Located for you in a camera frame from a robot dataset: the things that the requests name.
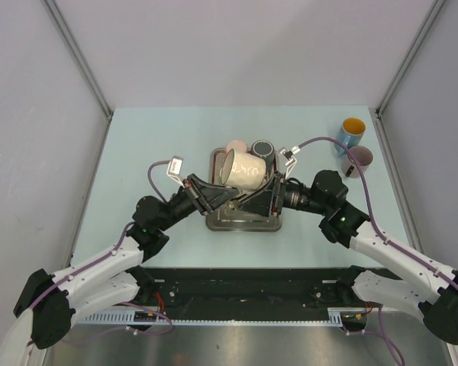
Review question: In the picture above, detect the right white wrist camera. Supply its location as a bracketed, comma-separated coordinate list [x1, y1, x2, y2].
[278, 146, 301, 178]

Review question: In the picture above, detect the right aluminium frame post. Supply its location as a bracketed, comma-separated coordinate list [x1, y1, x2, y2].
[376, 0, 450, 115]

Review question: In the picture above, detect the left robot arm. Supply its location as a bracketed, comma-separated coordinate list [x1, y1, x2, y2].
[14, 174, 239, 349]

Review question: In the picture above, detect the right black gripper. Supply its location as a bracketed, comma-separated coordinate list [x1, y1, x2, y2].
[237, 171, 329, 219]

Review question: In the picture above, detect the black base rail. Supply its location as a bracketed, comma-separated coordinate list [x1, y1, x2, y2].
[60, 265, 405, 325]

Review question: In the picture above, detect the white slotted cable duct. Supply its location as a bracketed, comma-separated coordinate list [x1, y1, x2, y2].
[66, 307, 367, 328]

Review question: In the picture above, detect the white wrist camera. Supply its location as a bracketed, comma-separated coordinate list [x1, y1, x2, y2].
[278, 146, 301, 178]
[166, 156, 184, 186]

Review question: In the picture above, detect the cream mug black handle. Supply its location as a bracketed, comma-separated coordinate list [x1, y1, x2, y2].
[218, 149, 279, 199]

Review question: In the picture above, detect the left aluminium frame post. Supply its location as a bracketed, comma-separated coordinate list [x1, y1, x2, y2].
[41, 0, 114, 119]

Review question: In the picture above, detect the dark grey mug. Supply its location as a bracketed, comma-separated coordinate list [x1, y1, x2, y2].
[250, 140, 275, 169]

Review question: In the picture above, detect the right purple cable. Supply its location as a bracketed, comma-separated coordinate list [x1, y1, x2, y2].
[295, 136, 458, 336]

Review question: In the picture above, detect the pink orange mug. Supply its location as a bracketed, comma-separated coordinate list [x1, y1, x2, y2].
[225, 140, 248, 153]

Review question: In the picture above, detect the steel tray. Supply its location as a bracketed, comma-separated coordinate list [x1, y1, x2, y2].
[205, 147, 282, 232]

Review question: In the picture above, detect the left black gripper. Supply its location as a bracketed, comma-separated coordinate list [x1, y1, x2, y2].
[156, 173, 237, 231]

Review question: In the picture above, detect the blue butterfly mug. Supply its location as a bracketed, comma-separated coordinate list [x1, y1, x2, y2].
[334, 117, 366, 156]

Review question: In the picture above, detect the aluminium frame post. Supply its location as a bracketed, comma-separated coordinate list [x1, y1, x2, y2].
[41, 0, 114, 119]
[376, 0, 450, 115]

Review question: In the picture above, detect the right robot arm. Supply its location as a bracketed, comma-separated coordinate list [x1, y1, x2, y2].
[234, 170, 458, 345]

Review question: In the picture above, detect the purple mug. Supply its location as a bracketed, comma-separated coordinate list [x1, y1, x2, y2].
[341, 146, 373, 178]

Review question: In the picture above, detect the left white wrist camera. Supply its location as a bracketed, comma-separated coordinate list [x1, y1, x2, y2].
[166, 156, 184, 186]

